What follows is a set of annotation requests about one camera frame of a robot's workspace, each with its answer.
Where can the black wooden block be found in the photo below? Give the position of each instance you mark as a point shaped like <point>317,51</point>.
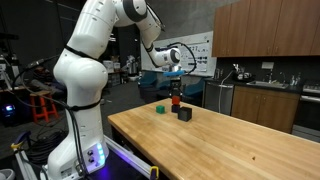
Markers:
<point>185,114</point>

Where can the yellow bar clamp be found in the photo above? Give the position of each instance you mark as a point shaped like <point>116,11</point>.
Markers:
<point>153,172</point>
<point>16,146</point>

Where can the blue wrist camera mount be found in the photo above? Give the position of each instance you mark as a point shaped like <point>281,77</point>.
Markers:
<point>173,73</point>

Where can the chrome sink faucet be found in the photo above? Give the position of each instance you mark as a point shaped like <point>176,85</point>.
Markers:
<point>270,77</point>

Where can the wooden butcher block table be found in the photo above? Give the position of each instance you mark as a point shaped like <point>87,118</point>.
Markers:
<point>216,146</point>

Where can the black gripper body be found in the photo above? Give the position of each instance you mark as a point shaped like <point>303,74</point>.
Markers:
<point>176,82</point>

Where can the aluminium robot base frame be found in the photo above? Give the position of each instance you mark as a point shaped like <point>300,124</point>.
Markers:
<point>130,157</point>

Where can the black computer with blue light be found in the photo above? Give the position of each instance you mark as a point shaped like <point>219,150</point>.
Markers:
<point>9,113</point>

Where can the red wooden block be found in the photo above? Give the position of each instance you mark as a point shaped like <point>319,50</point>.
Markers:
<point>176,100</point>

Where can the green wooden block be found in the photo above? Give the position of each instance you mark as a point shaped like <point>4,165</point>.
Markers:
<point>160,109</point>

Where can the countertop coffee maker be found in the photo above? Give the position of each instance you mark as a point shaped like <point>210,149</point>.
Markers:
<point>242,75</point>

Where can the black kitchen countertop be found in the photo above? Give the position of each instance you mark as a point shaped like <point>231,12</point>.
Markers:
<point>293,89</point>

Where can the orange legged wooden stool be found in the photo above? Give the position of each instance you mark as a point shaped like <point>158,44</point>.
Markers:
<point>42,100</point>

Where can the white text poster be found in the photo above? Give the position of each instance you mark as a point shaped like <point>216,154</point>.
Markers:
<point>201,57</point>

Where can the brown upper wall cabinets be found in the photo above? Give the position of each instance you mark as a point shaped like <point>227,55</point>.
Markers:
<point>266,28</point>

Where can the stainless steel dishwasher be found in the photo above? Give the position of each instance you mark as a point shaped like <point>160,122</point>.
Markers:
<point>216,98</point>

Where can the brown lower sink cabinet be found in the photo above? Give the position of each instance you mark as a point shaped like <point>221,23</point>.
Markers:
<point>263,108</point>

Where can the steel kitchen sink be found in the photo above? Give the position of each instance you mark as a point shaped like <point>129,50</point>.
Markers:
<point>267,84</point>

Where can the white wall outlet plate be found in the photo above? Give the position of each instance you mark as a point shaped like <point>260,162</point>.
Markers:
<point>267,65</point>

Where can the white wall whiteboard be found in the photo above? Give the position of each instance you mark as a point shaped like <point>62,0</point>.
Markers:
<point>200,37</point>

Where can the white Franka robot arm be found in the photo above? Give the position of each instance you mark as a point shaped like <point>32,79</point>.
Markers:
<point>80,76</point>

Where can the dark blue wooden block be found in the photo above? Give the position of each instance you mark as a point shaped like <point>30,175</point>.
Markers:
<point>175,108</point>

